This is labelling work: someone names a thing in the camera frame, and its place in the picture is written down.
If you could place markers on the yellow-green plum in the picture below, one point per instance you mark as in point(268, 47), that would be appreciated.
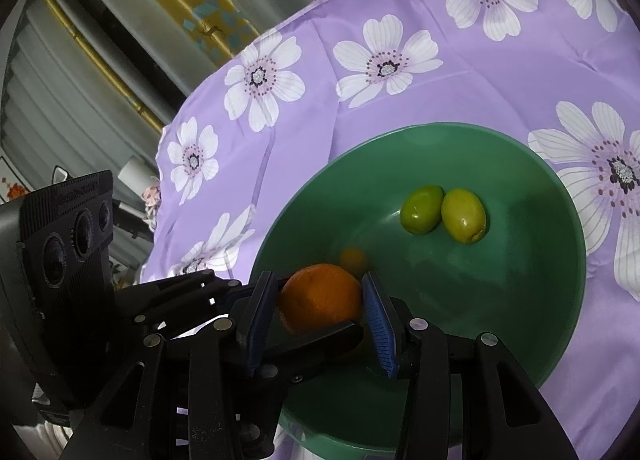
point(464, 215)
point(421, 208)

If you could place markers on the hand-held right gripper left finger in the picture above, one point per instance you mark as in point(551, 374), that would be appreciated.
point(261, 320)

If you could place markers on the green plastic bowl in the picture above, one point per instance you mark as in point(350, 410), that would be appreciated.
point(450, 300)

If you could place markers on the purple floral tablecloth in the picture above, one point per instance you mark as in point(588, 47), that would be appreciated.
point(400, 104)

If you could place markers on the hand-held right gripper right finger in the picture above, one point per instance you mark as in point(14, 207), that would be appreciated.
point(380, 327)

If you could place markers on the small orange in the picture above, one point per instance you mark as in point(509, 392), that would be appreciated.
point(320, 297)

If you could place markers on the small pink cloth pile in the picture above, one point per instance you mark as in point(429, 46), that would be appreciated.
point(151, 197)

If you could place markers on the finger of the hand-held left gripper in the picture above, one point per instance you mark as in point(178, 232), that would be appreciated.
point(185, 292)
point(320, 347)

